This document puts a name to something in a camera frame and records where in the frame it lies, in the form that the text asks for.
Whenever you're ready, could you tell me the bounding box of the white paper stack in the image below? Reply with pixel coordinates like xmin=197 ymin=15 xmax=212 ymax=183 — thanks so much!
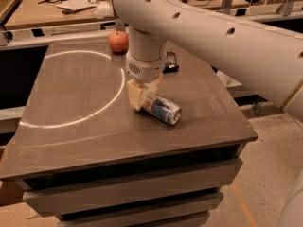
xmin=56 ymin=0 xmax=97 ymax=10

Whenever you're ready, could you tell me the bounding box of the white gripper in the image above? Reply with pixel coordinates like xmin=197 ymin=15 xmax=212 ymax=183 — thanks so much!
xmin=126 ymin=52 xmax=166 ymax=111

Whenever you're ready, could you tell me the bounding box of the red apple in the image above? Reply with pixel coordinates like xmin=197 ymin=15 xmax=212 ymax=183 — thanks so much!
xmin=108 ymin=30 xmax=129 ymax=53

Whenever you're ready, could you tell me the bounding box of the grey drawer cabinet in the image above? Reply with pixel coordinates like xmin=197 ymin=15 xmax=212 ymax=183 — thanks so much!
xmin=13 ymin=144 xmax=247 ymax=227

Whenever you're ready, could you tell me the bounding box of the red bull can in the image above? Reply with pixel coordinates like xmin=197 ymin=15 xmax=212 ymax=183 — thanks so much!
xmin=142 ymin=93 xmax=182 ymax=125

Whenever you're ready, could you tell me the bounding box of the aluminium frame rail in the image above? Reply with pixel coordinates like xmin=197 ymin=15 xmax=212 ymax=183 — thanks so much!
xmin=0 ymin=2 xmax=303 ymax=52

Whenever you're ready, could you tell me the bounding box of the black snack bar wrapper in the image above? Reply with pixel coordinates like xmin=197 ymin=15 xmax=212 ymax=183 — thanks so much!
xmin=164 ymin=51 xmax=179 ymax=73

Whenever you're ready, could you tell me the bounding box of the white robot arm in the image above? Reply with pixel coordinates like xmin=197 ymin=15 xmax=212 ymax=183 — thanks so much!
xmin=113 ymin=0 xmax=303 ymax=121

